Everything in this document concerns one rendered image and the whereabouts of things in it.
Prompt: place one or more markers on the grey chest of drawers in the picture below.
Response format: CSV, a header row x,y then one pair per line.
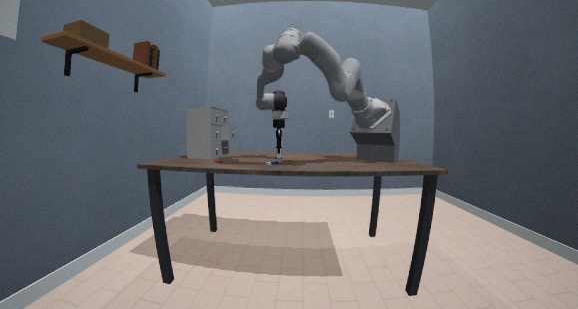
x,y
199,132

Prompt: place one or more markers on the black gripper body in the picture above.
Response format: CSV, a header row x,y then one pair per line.
x,y
278,123

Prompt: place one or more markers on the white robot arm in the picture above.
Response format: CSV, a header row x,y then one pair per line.
x,y
342,78

